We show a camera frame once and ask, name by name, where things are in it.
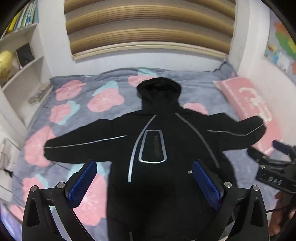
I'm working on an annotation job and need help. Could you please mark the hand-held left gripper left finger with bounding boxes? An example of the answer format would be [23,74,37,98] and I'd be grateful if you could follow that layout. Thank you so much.
[22,159,97,241]

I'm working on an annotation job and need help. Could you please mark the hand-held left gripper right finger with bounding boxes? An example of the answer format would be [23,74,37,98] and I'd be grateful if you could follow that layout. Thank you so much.
[192,159,270,241]

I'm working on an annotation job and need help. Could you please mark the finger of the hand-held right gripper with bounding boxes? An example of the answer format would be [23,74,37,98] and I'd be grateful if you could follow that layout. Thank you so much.
[272,140,296,161]
[247,148,287,168]

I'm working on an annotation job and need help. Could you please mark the black hooded jacket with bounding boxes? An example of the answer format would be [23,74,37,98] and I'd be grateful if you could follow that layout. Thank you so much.
[44,77,266,241]

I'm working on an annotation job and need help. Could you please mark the person's right hand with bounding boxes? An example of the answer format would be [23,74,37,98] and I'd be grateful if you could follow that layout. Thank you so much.
[270,192,296,235]

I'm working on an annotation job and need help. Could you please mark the pink patterned pillow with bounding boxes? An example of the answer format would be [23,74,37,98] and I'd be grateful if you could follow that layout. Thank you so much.
[213,76,284,156]

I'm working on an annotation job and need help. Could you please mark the grey floral blanket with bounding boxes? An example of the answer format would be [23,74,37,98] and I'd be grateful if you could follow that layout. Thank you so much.
[9,67,281,233]

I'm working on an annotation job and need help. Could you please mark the grey pillow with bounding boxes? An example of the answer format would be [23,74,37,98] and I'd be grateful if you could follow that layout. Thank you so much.
[214,61,237,78]

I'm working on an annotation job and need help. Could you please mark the small stack of books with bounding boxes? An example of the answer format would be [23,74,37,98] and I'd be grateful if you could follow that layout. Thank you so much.
[28,85,53,105]

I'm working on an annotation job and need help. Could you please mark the white bookshelf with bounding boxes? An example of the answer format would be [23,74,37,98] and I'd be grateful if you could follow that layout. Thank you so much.
[0,22,54,105]

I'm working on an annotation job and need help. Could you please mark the black framed board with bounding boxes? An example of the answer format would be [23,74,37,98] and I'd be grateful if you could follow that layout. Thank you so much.
[15,43,35,67]

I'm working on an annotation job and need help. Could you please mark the golden globe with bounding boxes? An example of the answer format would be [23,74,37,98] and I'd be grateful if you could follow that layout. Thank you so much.
[0,50,13,80]

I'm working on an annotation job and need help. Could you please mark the striped window blind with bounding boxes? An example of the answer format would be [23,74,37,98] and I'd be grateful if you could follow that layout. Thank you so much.
[63,0,236,61]

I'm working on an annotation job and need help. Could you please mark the row of colourful books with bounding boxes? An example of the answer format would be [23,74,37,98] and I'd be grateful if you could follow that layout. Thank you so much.
[5,2,38,34]

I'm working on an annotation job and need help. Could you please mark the black cable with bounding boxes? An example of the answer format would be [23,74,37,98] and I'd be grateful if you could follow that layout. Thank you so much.
[266,205,292,214]

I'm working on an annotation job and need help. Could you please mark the colourful wall poster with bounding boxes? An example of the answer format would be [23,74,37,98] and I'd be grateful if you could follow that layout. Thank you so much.
[264,20,296,77]

